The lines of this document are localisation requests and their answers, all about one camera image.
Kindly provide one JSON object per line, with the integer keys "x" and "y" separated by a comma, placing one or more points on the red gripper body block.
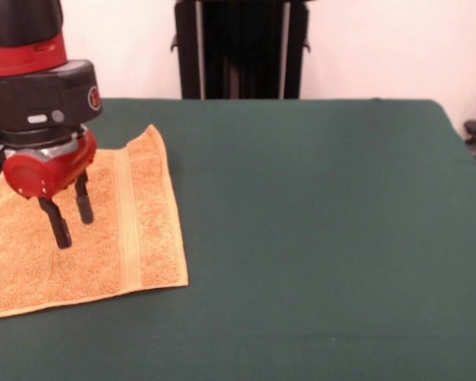
{"x": 47, "y": 170}

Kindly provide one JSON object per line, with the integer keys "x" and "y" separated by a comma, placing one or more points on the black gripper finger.
{"x": 82, "y": 202}
{"x": 57, "y": 226}

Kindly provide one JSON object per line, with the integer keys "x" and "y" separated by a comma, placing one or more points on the tan terry towel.
{"x": 123, "y": 238}

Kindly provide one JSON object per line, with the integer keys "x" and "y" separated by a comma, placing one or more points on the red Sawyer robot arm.
{"x": 31, "y": 87}

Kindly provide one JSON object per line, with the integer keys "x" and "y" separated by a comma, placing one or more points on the dark green table cloth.
{"x": 341, "y": 218}

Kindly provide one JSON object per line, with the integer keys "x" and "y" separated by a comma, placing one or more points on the black plug adapter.
{"x": 474, "y": 127}

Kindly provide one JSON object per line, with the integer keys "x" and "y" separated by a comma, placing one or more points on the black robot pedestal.
{"x": 242, "y": 47}

